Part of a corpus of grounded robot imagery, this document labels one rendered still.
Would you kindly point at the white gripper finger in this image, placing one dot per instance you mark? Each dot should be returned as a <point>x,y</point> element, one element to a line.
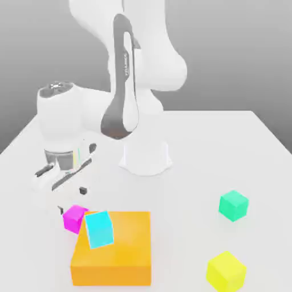
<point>83,190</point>
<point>60,209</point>

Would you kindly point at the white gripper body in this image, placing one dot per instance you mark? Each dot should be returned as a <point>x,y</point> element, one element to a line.
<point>75,180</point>

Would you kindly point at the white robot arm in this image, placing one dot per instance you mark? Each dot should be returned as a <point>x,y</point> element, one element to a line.
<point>157,57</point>

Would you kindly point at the small magenta cube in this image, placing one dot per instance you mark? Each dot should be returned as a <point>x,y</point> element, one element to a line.
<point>72,220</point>

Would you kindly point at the small cyan cube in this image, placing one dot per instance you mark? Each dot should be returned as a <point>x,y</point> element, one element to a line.
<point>99,230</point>

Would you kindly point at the small green cube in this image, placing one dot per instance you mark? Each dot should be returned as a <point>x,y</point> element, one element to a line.
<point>233,205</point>

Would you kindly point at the small yellow cube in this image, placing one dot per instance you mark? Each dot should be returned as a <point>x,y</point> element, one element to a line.
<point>225,272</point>

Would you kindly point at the large orange box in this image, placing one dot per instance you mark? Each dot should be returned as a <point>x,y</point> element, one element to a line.
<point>127,255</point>

